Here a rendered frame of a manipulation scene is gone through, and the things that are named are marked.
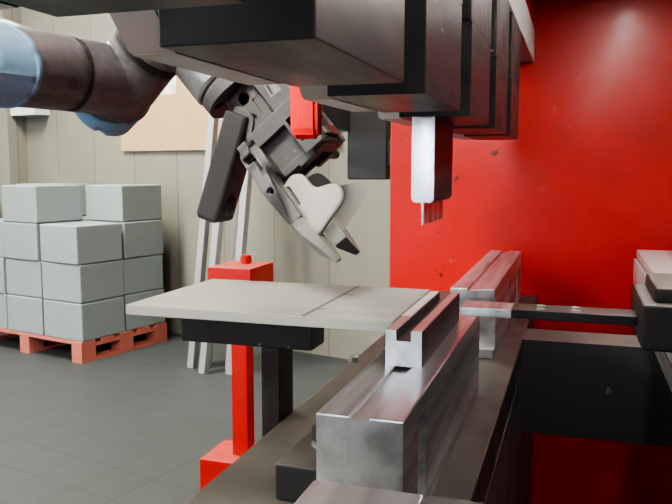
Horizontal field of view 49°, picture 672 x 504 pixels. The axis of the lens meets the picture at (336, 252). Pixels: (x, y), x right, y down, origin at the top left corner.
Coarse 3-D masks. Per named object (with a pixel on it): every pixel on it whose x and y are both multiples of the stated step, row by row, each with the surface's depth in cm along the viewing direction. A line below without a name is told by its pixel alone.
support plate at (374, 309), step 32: (192, 288) 81; (224, 288) 81; (256, 288) 81; (288, 288) 81; (320, 288) 81; (384, 288) 81; (224, 320) 68; (256, 320) 67; (288, 320) 66; (320, 320) 66; (352, 320) 65; (384, 320) 64
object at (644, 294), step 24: (648, 288) 65; (480, 312) 67; (504, 312) 67; (528, 312) 66; (552, 312) 65; (576, 312) 65; (600, 312) 65; (624, 312) 65; (648, 312) 59; (648, 336) 59
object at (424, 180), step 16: (416, 128) 65; (432, 128) 65; (448, 128) 72; (416, 144) 65; (432, 144) 65; (448, 144) 72; (416, 160) 65; (432, 160) 65; (448, 160) 72; (416, 176) 66; (432, 176) 65; (448, 176) 72; (416, 192) 66; (432, 192) 65; (448, 192) 73; (432, 208) 70
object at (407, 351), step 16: (432, 304) 75; (448, 304) 72; (400, 320) 64; (416, 320) 68; (432, 320) 64; (448, 320) 72; (400, 336) 62; (416, 336) 60; (432, 336) 64; (400, 352) 60; (416, 352) 60; (432, 352) 65
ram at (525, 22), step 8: (512, 0) 98; (520, 0) 111; (528, 0) 127; (512, 8) 99; (520, 8) 111; (528, 8) 128; (520, 16) 112; (528, 16) 128; (520, 24) 112; (528, 24) 129; (528, 32) 130; (528, 40) 130; (528, 48) 131; (520, 56) 140; (528, 56) 140
